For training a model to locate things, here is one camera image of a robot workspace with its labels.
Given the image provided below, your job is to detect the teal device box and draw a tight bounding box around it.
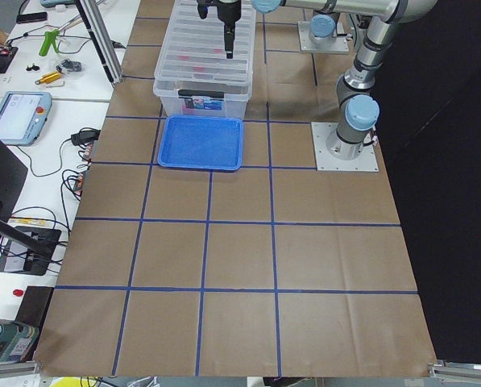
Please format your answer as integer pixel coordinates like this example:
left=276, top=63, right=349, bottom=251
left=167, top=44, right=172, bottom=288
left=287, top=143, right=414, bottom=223
left=0, top=319, right=39, bottom=364

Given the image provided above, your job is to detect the black monitor stand base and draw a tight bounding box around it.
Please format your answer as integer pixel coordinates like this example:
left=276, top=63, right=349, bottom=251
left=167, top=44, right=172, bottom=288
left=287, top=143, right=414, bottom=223
left=0, top=226, right=61, bottom=276

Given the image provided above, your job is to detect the aluminium frame post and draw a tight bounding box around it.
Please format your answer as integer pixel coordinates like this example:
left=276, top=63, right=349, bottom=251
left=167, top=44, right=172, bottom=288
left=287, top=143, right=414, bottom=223
left=75, top=0, right=122, bottom=85

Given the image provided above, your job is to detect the black power adapter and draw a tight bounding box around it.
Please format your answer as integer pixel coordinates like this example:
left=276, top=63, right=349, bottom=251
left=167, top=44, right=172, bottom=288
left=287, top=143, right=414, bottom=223
left=70, top=127, right=101, bottom=146

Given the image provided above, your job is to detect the brass cylinder tool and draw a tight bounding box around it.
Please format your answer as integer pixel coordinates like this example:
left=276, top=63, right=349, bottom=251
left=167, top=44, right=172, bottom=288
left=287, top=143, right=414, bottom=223
left=35, top=71, right=63, bottom=85

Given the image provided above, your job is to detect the blue plastic tray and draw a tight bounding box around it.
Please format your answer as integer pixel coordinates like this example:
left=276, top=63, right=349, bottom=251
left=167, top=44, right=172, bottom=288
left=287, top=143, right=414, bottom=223
left=157, top=115, right=243, bottom=171

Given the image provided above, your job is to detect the green handled tool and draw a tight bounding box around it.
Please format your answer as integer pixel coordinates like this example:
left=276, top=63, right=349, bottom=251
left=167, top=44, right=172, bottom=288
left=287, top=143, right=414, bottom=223
left=39, top=29, right=60, bottom=57

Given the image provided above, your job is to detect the clear plastic storage box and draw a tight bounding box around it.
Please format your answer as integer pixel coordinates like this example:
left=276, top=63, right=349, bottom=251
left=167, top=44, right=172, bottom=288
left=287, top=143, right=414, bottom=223
left=153, top=1, right=256, bottom=119

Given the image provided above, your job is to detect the blue teach pendant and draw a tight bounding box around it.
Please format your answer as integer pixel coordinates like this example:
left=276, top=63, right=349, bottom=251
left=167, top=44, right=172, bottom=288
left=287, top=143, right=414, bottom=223
left=0, top=91, right=52, bottom=146

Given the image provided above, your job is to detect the black box latch handle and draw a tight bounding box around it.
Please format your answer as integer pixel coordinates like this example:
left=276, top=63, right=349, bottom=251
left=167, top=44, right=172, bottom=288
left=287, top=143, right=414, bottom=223
left=178, top=89, right=225, bottom=99

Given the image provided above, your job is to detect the black smartphone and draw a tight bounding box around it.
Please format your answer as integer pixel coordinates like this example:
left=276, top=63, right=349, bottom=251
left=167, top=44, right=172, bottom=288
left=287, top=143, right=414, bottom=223
left=16, top=11, right=48, bottom=24

